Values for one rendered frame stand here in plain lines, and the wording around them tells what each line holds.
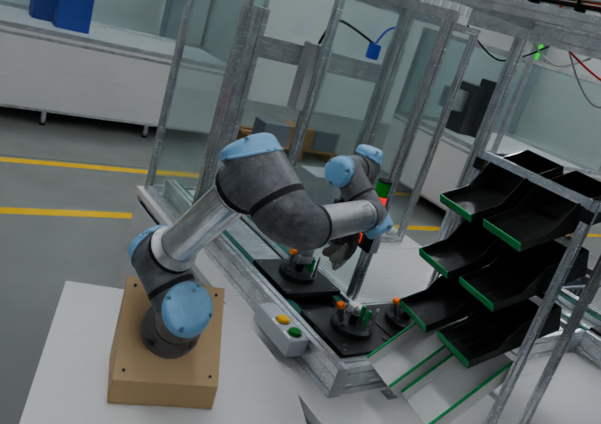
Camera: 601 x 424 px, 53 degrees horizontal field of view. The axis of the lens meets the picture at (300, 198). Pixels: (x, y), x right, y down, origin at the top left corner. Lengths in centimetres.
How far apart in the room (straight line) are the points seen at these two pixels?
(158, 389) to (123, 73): 526
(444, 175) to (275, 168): 602
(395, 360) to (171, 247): 75
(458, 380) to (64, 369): 102
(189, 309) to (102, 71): 529
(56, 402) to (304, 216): 80
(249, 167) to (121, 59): 549
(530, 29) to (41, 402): 235
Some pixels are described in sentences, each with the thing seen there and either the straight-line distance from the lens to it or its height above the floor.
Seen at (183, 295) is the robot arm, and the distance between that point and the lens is 139.
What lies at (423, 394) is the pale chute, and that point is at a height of 102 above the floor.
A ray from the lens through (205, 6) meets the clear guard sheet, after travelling 259.
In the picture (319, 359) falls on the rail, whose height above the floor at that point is 93.
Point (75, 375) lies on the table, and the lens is 168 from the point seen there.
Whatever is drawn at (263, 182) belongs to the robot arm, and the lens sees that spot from 110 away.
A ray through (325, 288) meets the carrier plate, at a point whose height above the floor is 97.
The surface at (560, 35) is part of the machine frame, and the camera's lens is 280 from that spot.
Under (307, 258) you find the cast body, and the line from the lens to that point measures 215.
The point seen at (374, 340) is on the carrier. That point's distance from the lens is 196.
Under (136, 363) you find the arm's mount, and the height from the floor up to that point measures 96.
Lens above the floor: 189
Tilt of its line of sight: 18 degrees down
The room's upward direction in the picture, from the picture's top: 17 degrees clockwise
